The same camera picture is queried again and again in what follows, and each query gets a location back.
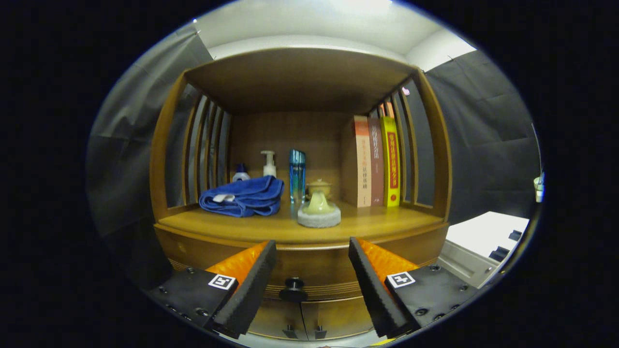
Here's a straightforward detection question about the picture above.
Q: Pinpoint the yellow book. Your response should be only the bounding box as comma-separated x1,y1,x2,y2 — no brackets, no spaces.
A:
380,116,401,208

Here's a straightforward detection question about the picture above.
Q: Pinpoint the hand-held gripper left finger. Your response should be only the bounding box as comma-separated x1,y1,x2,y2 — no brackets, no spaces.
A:
147,240,278,340

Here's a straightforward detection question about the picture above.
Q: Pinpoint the tall blue glass bottle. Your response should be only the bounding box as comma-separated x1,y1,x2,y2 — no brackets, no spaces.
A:
289,148,306,204

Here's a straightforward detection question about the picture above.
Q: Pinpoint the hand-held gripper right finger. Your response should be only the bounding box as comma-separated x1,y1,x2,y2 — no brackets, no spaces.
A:
348,236,479,339

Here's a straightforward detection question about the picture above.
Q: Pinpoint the brown book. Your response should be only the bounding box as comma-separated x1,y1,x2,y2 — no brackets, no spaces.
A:
368,117,385,207

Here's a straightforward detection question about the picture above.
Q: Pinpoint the white pump bottle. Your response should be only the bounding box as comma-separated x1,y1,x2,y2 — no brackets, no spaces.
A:
261,150,277,178

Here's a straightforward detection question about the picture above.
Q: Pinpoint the beige book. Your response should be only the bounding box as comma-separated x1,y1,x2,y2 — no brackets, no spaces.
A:
341,115,372,208

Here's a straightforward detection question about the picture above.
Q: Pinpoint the wooden cabinet door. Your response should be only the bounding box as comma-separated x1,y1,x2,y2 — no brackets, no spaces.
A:
301,296,375,340
249,299,306,340

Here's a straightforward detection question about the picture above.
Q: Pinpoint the beige lidded teacup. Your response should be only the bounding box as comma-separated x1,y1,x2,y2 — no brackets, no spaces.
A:
306,179,333,201

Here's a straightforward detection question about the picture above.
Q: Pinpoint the wooden cabinet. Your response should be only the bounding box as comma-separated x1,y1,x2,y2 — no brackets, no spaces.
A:
149,47,453,341

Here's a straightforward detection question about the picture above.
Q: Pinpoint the wooden drawer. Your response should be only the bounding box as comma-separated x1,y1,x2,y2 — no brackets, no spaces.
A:
154,225,449,303

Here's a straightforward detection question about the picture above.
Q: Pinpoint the blue folded towel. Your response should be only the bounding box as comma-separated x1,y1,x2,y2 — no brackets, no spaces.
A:
198,175,285,218

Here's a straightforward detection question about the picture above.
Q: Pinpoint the wooden countertop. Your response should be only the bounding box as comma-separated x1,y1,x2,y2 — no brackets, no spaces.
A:
154,201,448,251

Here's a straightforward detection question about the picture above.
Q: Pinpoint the white storage box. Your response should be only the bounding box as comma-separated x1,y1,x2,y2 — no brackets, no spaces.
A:
438,211,530,290

